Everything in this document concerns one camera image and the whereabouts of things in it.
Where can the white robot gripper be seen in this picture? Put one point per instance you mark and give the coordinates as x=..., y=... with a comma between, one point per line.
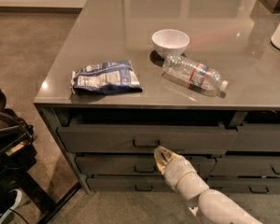
x=178, y=171

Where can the grey drawer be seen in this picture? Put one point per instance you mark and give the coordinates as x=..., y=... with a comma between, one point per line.
x=139, y=138
x=127, y=183
x=245, y=185
x=247, y=166
x=117, y=165
x=259, y=131

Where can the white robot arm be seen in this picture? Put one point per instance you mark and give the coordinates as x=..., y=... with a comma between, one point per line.
x=208, y=206

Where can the grey right middle drawer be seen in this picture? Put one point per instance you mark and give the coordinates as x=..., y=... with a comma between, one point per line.
x=247, y=166

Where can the grey right bottom drawer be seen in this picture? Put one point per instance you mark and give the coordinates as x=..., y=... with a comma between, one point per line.
x=245, y=185

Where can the grey drawer cabinet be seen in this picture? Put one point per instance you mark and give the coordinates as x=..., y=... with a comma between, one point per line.
x=231, y=36

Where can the grey right top drawer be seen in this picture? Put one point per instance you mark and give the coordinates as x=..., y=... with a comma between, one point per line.
x=259, y=131

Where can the clear plastic water bottle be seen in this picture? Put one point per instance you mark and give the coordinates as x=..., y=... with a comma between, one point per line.
x=193, y=73

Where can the blue white snack bag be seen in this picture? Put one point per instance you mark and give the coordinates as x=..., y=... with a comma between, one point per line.
x=106, y=78

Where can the white bowl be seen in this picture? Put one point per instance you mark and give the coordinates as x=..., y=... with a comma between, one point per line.
x=169, y=42

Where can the white shoe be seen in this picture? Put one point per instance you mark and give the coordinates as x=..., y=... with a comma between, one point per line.
x=16, y=196

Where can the black bag on chair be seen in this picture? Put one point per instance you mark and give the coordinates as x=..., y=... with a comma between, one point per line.
x=17, y=152

